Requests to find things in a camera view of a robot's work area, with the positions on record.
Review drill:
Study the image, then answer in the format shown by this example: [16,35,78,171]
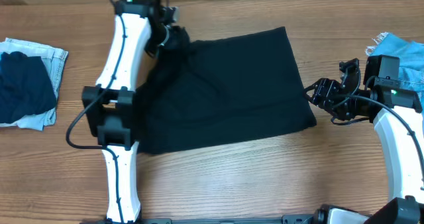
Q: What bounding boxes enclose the folded navy garment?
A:
[1,52,57,123]

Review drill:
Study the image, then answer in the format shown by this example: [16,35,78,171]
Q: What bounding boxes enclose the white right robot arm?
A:
[304,76,423,223]

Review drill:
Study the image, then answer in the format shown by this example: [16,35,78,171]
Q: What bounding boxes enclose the folded light denim garment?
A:
[1,38,69,131]

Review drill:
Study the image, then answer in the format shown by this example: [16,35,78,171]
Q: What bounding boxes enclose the black t-shirt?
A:
[136,27,317,154]

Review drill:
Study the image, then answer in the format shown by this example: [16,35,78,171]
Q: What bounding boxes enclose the blue denim jeans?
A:
[365,32,423,105]

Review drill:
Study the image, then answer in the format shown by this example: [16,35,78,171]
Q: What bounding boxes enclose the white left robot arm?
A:
[81,0,179,223]

